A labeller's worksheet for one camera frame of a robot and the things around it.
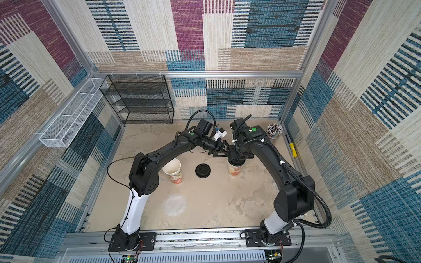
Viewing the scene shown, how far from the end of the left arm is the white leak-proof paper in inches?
12.2

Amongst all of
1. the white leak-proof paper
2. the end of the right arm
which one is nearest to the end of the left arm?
the end of the right arm

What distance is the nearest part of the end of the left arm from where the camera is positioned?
2.56 feet

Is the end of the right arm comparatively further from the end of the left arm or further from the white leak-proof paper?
the white leak-proof paper

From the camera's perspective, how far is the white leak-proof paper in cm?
83
